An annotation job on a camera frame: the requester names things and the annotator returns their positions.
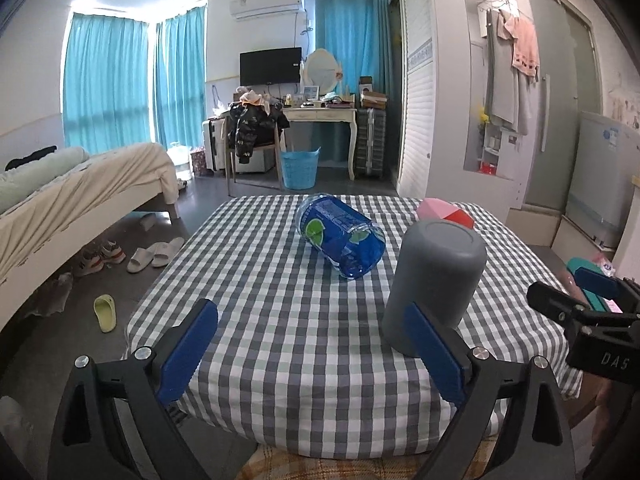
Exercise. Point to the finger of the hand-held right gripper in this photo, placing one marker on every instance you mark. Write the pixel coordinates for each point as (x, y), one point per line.
(552, 302)
(596, 281)

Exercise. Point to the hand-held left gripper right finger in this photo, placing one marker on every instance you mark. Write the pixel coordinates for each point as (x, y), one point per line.
(436, 357)

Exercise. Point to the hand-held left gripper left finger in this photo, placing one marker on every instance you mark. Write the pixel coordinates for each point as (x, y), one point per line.
(182, 355)

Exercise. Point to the grey cup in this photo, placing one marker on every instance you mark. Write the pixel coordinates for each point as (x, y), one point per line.
(436, 285)

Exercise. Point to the person's right forearm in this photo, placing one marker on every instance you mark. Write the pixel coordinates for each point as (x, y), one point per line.
(605, 410)

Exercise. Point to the teal box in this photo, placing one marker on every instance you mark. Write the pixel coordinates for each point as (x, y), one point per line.
(582, 266)

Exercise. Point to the pink packet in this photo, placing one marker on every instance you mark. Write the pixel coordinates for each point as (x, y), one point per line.
(614, 306)

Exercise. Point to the yellow-green slipper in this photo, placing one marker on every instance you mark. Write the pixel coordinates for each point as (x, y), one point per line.
(105, 314)

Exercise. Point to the white slipper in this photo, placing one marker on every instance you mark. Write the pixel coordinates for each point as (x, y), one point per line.
(167, 251)
(140, 260)

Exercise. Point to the grey checked tablecloth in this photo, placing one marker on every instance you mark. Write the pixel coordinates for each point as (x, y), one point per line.
(300, 320)

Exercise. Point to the pair of sneakers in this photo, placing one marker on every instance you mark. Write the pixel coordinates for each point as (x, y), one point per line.
(97, 257)

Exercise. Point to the clear plastic bag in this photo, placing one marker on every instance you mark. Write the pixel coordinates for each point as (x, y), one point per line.
(52, 297)

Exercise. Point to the pink and red box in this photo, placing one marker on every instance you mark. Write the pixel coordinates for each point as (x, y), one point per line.
(440, 210)

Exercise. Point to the yellow plaid cloth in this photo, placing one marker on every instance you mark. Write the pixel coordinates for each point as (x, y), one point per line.
(280, 467)

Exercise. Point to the red small box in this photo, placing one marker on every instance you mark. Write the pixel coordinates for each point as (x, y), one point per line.
(488, 167)

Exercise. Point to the blue plastic bottle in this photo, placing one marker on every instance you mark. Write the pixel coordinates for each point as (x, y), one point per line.
(340, 232)

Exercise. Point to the bed with cream blanket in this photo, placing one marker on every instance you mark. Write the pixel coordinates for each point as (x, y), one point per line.
(75, 210)

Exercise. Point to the frosted glass door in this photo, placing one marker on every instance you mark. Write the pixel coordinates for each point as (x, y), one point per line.
(560, 100)

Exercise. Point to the white hanging garment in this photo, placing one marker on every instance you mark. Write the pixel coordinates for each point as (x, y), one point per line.
(523, 105)

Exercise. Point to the patterned gift bag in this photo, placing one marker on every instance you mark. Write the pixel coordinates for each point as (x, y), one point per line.
(198, 162)

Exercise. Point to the white plastic bag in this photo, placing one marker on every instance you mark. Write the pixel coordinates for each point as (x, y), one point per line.
(179, 160)

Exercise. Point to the yellow flowers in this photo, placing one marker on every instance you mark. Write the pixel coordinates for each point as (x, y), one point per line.
(483, 116)

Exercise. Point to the white suitcase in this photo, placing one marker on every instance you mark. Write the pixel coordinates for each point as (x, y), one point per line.
(212, 145)

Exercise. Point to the wooden chair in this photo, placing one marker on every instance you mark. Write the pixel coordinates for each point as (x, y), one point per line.
(265, 152)

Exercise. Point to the blue plastic basket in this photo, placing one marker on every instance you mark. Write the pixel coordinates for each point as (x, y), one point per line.
(299, 169)

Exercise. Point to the silver suitcase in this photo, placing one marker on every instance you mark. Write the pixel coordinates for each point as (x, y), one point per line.
(370, 142)

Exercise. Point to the light green pillow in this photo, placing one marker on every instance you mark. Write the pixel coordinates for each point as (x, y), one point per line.
(35, 177)

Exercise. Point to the grey hanging garment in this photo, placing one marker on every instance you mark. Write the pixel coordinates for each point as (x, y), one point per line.
(500, 70)

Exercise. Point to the black jacket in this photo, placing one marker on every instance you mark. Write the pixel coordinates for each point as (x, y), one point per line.
(247, 130)

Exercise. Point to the pink towel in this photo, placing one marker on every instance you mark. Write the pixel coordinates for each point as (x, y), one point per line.
(525, 42)

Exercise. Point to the black cloth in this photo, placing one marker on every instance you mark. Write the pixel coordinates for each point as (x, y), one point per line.
(30, 157)

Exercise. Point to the white louvred wardrobe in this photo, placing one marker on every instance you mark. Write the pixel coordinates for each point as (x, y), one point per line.
(417, 85)

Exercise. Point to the cream dressing table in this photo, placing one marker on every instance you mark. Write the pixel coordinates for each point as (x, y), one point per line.
(320, 116)

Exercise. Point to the cardboard boxes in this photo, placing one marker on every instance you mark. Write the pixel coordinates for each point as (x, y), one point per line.
(374, 95)

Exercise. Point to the narrow teal window curtain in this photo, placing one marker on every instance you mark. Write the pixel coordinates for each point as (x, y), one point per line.
(180, 75)

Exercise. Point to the wide teal window curtain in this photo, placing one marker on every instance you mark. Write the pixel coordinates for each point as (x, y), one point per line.
(107, 80)

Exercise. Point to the black television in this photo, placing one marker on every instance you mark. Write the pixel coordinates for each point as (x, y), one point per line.
(270, 66)

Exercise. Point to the round vanity mirror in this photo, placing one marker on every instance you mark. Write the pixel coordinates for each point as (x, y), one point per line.
(320, 71)

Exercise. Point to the tall teal curtain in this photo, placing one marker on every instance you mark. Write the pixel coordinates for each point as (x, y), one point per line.
(352, 35)

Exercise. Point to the white air conditioner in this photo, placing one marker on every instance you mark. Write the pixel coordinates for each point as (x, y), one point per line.
(267, 4)

